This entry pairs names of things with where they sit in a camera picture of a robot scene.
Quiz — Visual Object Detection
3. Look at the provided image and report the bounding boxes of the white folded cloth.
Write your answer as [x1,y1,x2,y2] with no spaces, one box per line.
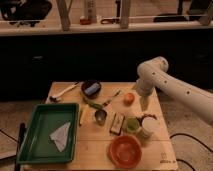
[49,122,70,152]

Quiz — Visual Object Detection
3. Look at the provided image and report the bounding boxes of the blue can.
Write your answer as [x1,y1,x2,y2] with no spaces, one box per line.
[84,83,100,96]

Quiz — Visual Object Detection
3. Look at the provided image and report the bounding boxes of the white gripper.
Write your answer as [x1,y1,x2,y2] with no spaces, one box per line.
[133,79,154,111]

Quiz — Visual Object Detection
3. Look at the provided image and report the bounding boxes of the black floor cable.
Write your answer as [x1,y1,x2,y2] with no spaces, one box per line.
[169,132,213,171]

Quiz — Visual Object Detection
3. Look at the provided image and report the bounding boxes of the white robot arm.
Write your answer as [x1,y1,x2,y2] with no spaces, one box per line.
[135,56,213,127]

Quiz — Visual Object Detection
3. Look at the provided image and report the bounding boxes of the red object on floor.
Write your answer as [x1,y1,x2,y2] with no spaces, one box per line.
[79,16,91,25]

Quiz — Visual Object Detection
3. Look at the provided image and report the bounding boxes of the black office chair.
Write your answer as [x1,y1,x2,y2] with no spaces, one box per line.
[0,0,52,27]

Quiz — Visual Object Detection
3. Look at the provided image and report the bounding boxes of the green pepper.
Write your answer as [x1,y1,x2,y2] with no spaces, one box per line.
[83,97,103,109]

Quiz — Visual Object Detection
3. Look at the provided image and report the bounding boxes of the green cup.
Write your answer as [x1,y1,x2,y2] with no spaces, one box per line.
[124,118,140,134]

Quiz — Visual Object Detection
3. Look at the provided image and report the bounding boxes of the white cup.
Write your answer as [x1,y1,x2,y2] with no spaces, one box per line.
[142,117,159,136]

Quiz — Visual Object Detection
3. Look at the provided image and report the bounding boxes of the orange-red apple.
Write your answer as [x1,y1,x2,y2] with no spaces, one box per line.
[123,93,135,105]

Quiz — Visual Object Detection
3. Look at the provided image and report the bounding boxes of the dark bowl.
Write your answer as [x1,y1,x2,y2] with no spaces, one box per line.
[81,80,102,99]

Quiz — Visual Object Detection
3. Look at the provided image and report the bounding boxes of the green plastic tray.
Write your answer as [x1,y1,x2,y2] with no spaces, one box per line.
[17,103,79,164]

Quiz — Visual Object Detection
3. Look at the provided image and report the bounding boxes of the small white bottle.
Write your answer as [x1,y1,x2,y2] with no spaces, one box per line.
[139,128,151,144]

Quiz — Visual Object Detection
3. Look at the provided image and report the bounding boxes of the red bowl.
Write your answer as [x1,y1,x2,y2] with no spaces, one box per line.
[107,135,142,169]

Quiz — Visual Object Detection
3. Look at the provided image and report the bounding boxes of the small screwdriver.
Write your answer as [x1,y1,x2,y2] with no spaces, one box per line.
[102,90,121,107]

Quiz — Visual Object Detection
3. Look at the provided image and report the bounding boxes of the metal measuring cup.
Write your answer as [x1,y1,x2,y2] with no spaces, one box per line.
[95,109,107,126]

